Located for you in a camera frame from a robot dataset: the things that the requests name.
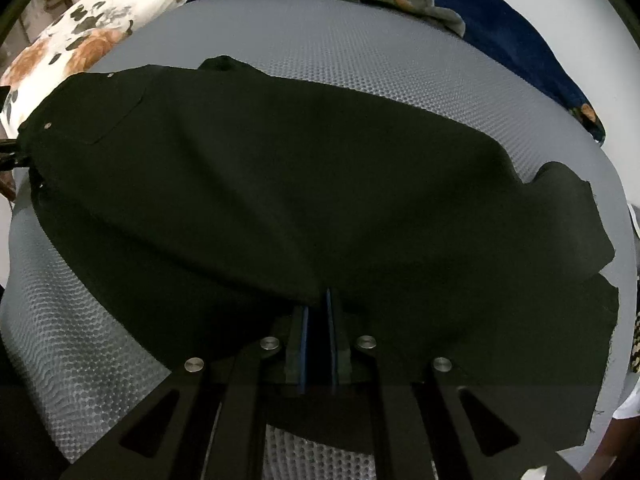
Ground black pants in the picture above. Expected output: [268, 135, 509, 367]
[16, 55, 621, 453]

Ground white floral pillow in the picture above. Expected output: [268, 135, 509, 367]
[1, 0, 188, 139]

